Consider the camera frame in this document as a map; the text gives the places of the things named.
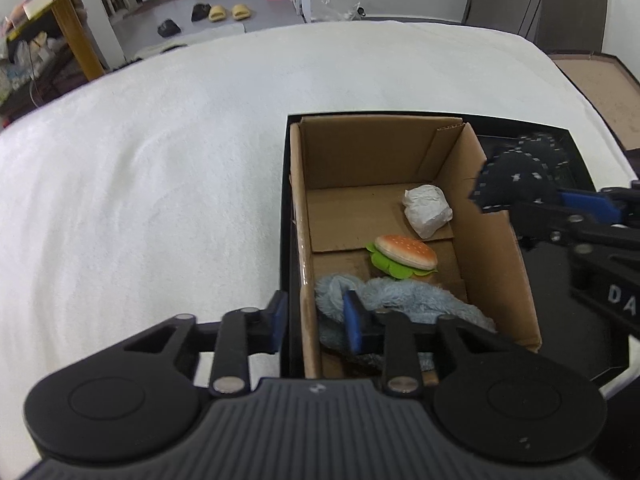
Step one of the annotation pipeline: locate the clear plastic bag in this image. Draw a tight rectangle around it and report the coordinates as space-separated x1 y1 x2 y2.
320 0 369 19

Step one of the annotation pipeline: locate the plush hamburger toy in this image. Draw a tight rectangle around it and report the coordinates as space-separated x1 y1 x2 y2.
365 234 440 280

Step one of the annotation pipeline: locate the grey plush paw slipper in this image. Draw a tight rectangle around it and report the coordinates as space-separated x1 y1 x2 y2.
314 274 499 367

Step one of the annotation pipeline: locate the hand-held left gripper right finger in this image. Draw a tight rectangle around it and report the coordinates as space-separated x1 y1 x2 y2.
342 290 543 396

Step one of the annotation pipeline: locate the white paper ball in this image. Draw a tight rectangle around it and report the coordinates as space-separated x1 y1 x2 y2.
402 184 455 240

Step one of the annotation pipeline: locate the pile of household clutter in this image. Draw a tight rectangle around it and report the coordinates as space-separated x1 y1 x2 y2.
0 29 67 113

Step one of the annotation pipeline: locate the brown cardboard box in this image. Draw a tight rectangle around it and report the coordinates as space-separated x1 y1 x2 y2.
289 115 544 380

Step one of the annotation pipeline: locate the yellow round table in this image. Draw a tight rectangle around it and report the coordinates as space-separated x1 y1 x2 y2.
5 0 127 82

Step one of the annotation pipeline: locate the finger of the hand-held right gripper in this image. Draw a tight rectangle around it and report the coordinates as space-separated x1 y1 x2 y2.
557 186 640 229
507 200 603 252

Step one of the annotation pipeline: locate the grey upholstered chair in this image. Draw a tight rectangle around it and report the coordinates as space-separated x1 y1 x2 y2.
462 0 609 56

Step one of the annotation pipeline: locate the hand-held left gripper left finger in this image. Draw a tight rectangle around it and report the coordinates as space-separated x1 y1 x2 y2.
120 290 290 395

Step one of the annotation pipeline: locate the black shallow tray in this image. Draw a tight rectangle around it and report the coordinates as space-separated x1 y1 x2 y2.
279 110 634 389

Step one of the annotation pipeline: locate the dark patterned soft toy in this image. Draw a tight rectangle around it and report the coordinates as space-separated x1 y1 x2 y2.
468 132 574 214

